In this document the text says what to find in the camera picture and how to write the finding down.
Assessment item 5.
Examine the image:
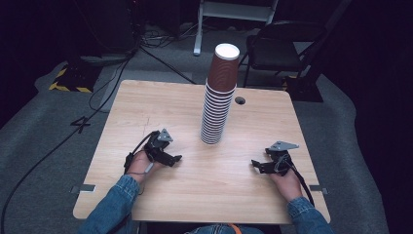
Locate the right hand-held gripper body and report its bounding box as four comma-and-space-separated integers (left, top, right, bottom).
268, 140, 300, 176

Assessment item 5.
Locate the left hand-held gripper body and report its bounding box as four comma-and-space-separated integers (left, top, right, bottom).
144, 128, 174, 162

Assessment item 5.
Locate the stack of brown paper cups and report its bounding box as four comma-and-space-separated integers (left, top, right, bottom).
199, 42, 242, 146

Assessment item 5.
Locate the person's left hand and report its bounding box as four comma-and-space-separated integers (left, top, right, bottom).
127, 149, 164, 183

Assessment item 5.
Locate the person's right hand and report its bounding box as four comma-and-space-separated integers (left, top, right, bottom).
270, 168, 304, 203

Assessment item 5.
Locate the black slanted stand with base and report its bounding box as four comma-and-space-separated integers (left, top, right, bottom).
282, 0, 354, 103

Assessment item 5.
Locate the person's lap in jeans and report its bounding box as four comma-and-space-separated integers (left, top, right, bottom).
184, 223, 265, 234

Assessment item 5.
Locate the black folding chair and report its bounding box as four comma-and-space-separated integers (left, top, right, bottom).
239, 19, 328, 89

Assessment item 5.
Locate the black base with striped tape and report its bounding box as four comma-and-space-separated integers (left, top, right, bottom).
48, 62, 102, 94

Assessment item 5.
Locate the dark equipment cabinet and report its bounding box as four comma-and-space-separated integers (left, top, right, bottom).
72, 0, 139, 55

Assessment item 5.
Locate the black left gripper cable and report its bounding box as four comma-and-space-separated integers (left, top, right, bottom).
123, 130, 161, 175

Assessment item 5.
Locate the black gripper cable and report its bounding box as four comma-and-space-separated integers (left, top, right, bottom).
275, 152, 316, 208
123, 130, 161, 175

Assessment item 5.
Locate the grey wrist lanyard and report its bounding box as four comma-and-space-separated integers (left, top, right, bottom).
128, 162, 154, 196

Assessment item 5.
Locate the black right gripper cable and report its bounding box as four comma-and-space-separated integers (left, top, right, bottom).
275, 152, 316, 208

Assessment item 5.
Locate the grey metal table bracket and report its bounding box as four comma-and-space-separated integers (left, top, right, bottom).
309, 184, 329, 195
70, 183, 96, 194

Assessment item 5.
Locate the orange strap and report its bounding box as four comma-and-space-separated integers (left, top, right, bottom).
227, 222, 244, 234

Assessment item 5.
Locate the straight black floor cable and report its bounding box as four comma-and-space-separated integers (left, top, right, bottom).
139, 46, 198, 86

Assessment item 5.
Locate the long black floor cable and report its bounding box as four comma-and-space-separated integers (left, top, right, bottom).
0, 48, 141, 234

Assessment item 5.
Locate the tangle of floor cables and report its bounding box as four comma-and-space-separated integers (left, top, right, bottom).
140, 21, 200, 49

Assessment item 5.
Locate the white metal stand frame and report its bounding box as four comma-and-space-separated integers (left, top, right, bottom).
193, 0, 280, 57

